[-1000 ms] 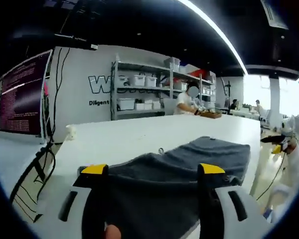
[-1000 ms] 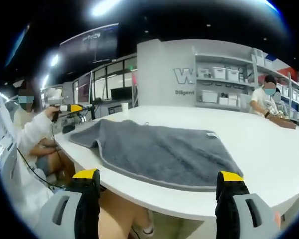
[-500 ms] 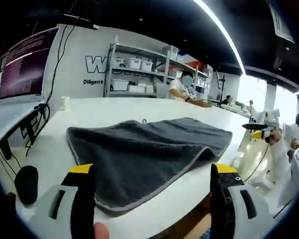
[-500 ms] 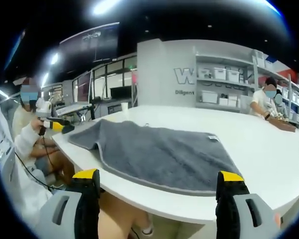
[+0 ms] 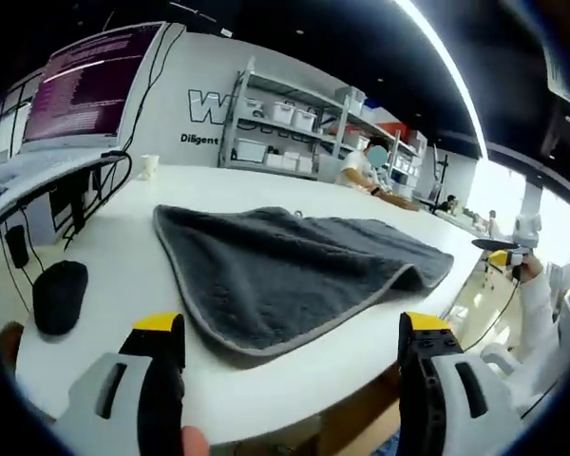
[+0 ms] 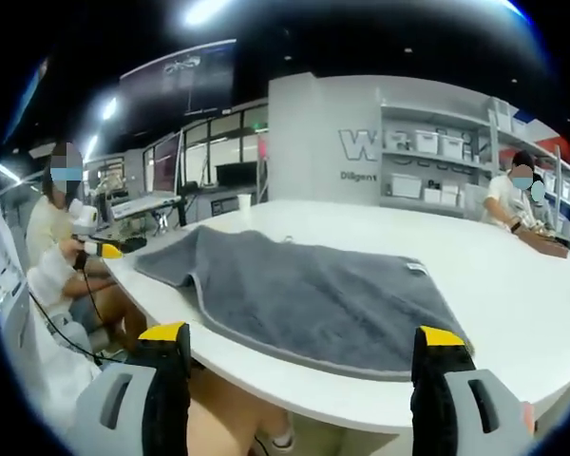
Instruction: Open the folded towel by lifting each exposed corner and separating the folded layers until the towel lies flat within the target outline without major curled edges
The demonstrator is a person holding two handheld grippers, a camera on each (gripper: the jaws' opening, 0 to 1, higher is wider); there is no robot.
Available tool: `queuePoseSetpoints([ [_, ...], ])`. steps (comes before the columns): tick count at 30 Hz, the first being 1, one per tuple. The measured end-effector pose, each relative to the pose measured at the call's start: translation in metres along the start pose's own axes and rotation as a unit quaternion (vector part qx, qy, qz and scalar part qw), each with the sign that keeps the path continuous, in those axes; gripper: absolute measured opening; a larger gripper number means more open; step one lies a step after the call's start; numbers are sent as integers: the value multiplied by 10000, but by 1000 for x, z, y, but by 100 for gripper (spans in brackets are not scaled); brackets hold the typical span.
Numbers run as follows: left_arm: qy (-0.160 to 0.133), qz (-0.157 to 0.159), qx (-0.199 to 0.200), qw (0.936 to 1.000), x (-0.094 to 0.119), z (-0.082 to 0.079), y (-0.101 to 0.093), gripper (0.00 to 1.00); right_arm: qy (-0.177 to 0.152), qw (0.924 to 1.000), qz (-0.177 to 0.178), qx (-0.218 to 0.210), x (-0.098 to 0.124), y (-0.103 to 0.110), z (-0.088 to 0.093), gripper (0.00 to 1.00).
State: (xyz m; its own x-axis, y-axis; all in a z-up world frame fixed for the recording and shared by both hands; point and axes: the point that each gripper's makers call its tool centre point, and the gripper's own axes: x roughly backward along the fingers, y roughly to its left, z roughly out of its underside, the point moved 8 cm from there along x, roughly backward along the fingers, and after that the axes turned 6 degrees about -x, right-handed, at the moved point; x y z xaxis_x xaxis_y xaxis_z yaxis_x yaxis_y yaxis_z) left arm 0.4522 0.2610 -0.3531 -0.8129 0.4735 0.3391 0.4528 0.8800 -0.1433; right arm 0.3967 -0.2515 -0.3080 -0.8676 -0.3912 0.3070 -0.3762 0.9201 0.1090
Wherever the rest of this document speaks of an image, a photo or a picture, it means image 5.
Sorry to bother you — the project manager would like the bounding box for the grey towel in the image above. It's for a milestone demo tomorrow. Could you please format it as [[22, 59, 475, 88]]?
[[152, 204, 455, 358]]

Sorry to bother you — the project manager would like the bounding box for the person's right hand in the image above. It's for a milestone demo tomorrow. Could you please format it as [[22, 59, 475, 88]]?
[[517, 254, 545, 287]]

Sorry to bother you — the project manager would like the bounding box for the person's left hand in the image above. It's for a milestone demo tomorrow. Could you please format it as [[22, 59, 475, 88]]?
[[180, 424, 211, 456]]

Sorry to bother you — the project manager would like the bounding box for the black computer mouse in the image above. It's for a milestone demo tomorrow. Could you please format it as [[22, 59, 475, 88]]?
[[31, 259, 89, 336]]

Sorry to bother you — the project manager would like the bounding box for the ceiling light strip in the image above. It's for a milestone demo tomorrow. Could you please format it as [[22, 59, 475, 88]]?
[[392, 0, 491, 161]]

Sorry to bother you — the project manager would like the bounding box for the black cylinder speaker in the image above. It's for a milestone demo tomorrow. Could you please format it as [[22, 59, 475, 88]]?
[[4, 224, 30, 268]]

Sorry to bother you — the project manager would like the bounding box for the grey metal shelf unit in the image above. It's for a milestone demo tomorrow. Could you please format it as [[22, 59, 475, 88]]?
[[217, 56, 431, 200]]

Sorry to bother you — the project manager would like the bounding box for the white paper cup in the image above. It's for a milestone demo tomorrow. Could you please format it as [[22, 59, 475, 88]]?
[[139, 154, 161, 182]]

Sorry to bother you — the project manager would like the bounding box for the white keyboard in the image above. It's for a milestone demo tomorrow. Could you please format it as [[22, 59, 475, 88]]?
[[0, 150, 121, 218]]

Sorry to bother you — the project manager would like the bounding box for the group of white storage bins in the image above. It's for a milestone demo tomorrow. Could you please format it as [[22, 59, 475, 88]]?
[[233, 97, 428, 192]]

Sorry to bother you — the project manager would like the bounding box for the large computer monitor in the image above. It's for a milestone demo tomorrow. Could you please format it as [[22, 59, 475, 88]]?
[[20, 21, 173, 154]]

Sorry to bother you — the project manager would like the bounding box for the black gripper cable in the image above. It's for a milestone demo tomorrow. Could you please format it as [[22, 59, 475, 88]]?
[[464, 268, 523, 353]]

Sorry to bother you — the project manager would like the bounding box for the black monitor cable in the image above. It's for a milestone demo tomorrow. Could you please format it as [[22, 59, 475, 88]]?
[[62, 23, 187, 253]]

